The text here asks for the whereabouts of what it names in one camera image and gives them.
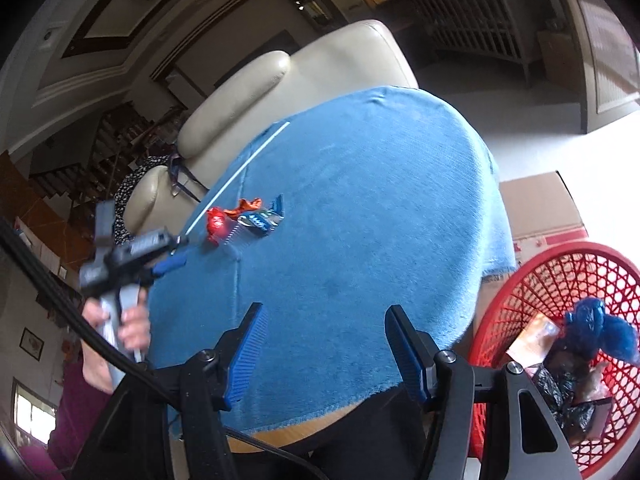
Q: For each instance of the wooden staircase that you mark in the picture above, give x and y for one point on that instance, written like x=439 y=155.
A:
x=115 y=135

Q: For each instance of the dark foil snack packet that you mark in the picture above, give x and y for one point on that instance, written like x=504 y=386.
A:
x=260 y=220

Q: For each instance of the round wooden table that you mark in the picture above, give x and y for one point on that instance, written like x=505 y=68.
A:
x=300 y=435

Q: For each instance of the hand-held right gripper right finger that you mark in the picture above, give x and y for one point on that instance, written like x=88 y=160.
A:
x=407 y=360

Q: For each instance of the red plastic bag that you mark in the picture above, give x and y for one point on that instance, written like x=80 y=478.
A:
x=216 y=222

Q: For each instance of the person's left forearm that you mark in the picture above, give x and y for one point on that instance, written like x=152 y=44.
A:
x=75 y=410

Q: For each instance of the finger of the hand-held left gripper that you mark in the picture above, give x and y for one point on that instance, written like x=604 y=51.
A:
x=170 y=266
x=176 y=244

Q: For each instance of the orange candy wrapper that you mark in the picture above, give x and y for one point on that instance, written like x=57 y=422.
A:
x=245 y=207

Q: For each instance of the blue plastic bag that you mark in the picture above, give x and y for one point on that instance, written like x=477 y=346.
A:
x=610 y=332

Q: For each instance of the brown wooden door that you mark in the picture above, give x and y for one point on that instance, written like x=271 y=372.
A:
x=610 y=60

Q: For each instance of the framed wall picture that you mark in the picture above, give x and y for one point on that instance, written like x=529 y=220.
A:
x=31 y=343

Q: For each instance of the black plastic bag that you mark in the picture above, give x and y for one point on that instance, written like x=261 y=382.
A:
x=560 y=385

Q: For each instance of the flat television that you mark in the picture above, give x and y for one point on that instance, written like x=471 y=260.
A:
x=277 y=40

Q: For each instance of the blue tablecloth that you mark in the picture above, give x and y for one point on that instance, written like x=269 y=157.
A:
x=350 y=210

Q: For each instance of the thin white stick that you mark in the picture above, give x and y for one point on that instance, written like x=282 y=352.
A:
x=235 y=180

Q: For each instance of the clear plastic wrapper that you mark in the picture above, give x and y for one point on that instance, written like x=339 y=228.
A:
x=235 y=237

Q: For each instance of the red plastic basket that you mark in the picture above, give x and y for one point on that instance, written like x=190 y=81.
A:
x=540 y=280

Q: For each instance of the wooden crib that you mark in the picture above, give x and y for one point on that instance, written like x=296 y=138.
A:
x=465 y=25

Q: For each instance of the black floral garment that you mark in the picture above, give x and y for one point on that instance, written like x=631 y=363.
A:
x=125 y=185

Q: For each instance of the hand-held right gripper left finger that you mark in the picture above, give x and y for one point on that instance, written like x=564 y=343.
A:
x=245 y=355

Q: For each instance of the window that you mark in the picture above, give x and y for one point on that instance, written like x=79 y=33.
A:
x=32 y=412

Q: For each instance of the small brown cardboard box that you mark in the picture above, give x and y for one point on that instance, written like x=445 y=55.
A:
x=560 y=55

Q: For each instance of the person's left hand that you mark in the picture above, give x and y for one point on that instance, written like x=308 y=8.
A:
x=135 y=325

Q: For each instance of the cream leather sofa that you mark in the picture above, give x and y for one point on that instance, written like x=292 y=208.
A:
x=325 y=60

